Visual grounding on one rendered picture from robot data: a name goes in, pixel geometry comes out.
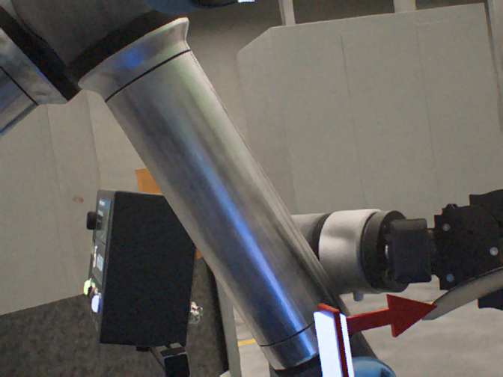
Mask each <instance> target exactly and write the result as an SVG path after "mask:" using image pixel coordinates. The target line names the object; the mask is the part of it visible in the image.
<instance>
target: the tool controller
mask: <svg viewBox="0 0 503 377"><path fill-rule="evenodd" d="M86 228H87V230H92V231H93V237H92V244H91V258H90V265H89V273H88V281H89V279H90V278H92V283H95V288H97V293H101V302H100V312H99V314H96V311H94V310H93V309H92V305H91V304H90V302H89V299H88V297H87V294H86V301H85V309H86V312H87V314H88V317H89V319H90V321H91V324H92V326H93V329H94V332H95V334H96V336H97V339H98V341H99V343H101V344H103V345H115V346H135V350H136V351H138V352H149V347H157V346H166V348H170V344H174V343H179V344H180V345H181V346H182V347H183V348H184V347H185V346H186V344H187V336H188V334H189V329H190V324H189V323H201V320H202V308H201V307H196V303H195V302H192V292H193V286H194V277H195V267H196V265H195V263H196V259H197V256H196V255H197V247H196V246H195V243H194V242H193V241H192V239H191V237H190V236H189V234H188V233H187V232H186V229H185V228H184V226H183V225H182V223H181V222H180V220H179V218H178V217H177V215H176V214H175V212H174V210H173V209H172V208H171V206H170V204H169V203H168V201H167V200H166V198H165V196H164V195H163V194H155V193H147V192H140V191H126V190H118V189H110V188H99V189H98V191H97V202H96V209H95V212H93V211H89V212H88V214H87V219H86ZM96 238H98V239H99V240H98V248H97V261H96V268H95V276H94V274H93V272H92V268H93V260H94V246H95V239H96Z"/></svg>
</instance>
